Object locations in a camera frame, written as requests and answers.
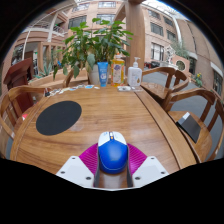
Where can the blue and white computer mouse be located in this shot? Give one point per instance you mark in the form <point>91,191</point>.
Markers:
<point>112,155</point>

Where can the black notebook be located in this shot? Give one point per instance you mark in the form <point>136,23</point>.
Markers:
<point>190,126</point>

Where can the white abstract sculpture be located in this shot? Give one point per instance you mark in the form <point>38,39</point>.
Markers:
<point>170,55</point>

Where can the spiky green agave plant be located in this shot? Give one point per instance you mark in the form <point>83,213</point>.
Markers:
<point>46,70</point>

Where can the leafy plant in white pot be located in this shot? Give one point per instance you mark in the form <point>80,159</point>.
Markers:
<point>93,43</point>

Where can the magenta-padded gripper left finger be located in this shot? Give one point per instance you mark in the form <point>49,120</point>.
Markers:
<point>75,168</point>

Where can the round black mouse pad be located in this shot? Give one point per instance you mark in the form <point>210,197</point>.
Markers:
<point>58,118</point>

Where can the blue squeeze tube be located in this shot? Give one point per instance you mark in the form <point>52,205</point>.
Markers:
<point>103,73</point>

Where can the black car key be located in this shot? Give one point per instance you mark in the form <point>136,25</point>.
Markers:
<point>47,93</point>

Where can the small blue sticker card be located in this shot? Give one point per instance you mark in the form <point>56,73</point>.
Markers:
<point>89,87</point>

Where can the dark bust statue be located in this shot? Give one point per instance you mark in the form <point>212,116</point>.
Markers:
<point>17,55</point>

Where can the dark red wooden lectern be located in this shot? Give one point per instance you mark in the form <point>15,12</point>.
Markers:
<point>18,75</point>

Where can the yellow liquid soap bottle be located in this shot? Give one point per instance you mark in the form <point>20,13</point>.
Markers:
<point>117,71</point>

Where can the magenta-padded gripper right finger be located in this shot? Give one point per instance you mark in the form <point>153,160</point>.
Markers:
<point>150,168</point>

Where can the small white wipes packet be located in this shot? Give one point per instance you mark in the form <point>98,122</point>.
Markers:
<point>124,88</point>

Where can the white pump dispenser bottle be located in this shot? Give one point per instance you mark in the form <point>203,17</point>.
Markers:
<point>134,76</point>

